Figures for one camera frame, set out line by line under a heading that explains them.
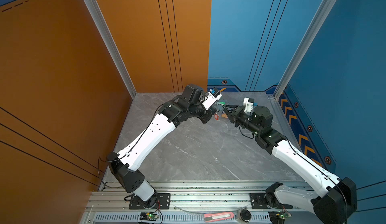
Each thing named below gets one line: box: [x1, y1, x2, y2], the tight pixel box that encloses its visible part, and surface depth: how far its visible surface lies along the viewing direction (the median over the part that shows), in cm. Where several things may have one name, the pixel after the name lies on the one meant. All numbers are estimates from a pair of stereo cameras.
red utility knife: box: [204, 211, 235, 223], surface depth 71 cm
